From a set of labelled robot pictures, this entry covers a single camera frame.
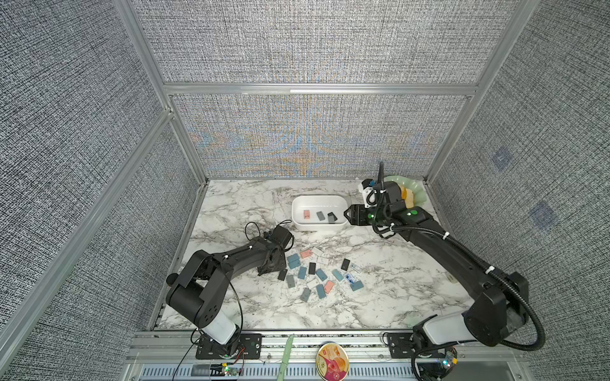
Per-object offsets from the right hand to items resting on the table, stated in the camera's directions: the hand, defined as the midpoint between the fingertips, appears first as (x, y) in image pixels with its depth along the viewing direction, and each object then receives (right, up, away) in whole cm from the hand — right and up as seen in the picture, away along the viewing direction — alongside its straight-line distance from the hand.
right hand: (351, 206), depth 80 cm
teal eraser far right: (+3, -29, +5) cm, 29 cm away
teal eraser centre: (-10, -25, +8) cm, 28 cm away
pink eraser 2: (-15, -19, +14) cm, 28 cm away
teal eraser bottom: (-10, -30, +3) cm, 32 cm away
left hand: (-25, -23, +11) cm, 36 cm away
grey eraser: (-4, -5, +24) cm, 24 cm away
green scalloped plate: (+37, +4, +28) cm, 47 cm away
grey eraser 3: (-21, -28, +8) cm, 36 cm away
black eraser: (-24, -25, +8) cm, 36 cm away
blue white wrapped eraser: (+1, -27, +7) cm, 28 cm away
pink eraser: (-15, -4, +26) cm, 30 cm away
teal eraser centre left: (-17, -25, +9) cm, 32 cm away
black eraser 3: (0, -22, +10) cm, 25 cm away
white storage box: (-1, +1, +25) cm, 25 cm away
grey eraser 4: (-16, -31, +4) cm, 35 cm away
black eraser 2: (-13, -24, +10) cm, 29 cm away
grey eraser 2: (-9, -5, +26) cm, 27 cm away
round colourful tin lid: (-8, -44, -12) cm, 47 cm away
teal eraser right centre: (-3, -26, +8) cm, 27 cm away
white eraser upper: (-11, -18, +14) cm, 26 cm away
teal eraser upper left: (-20, -21, +12) cm, 32 cm away
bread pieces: (+31, +4, +26) cm, 41 cm away
